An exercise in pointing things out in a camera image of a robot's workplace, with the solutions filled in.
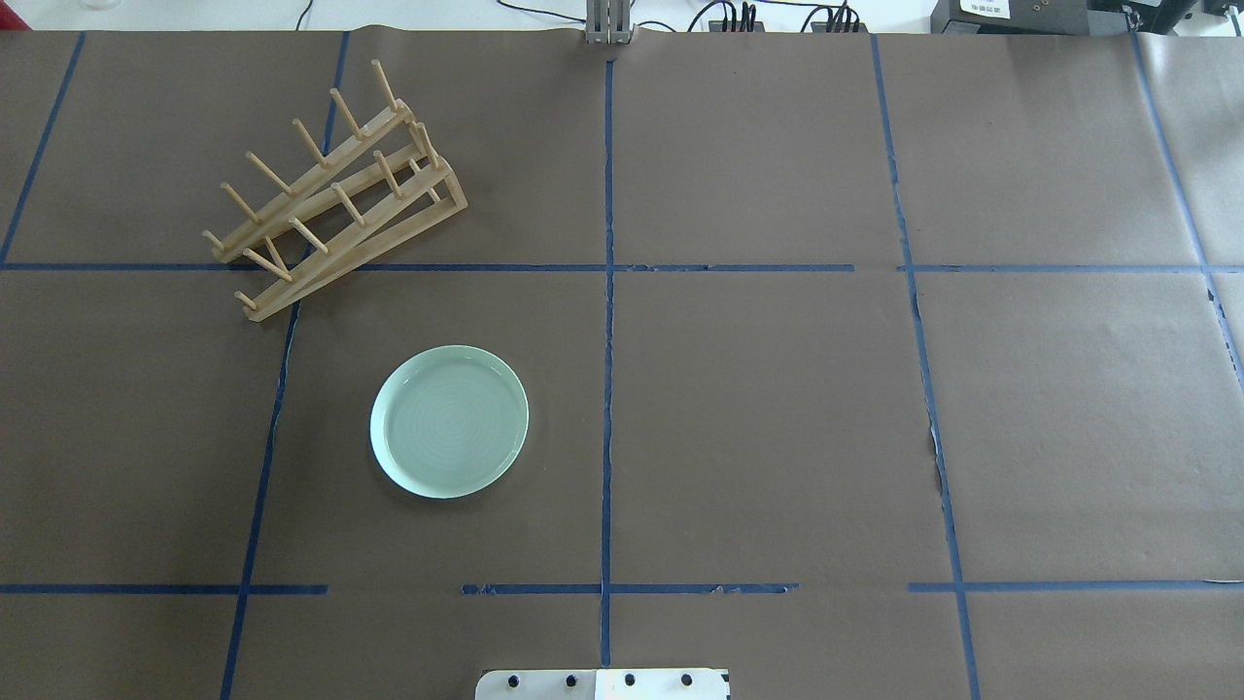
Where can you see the wooden dish rack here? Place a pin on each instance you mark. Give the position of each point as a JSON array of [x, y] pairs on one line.
[[384, 184]]

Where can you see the light green plate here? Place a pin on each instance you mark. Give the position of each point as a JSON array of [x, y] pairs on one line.
[[449, 422]]

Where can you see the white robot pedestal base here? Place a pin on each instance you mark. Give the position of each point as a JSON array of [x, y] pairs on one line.
[[624, 683]]

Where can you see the black power strip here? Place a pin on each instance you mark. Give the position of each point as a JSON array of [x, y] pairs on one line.
[[727, 17]]

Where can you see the grey aluminium camera post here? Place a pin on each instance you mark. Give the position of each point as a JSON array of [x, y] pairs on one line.
[[609, 22]]

